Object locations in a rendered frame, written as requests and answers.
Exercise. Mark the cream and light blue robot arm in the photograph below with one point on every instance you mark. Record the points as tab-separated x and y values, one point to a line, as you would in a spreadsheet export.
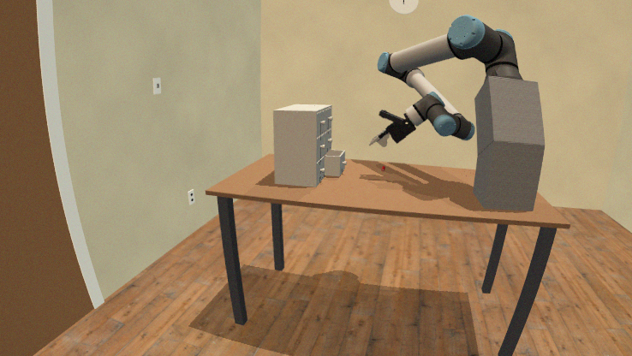
468	37

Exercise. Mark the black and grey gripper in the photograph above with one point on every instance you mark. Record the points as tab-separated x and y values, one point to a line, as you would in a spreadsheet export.
400	132

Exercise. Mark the white chest of drawers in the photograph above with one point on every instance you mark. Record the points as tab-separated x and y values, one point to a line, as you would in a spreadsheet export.
295	144

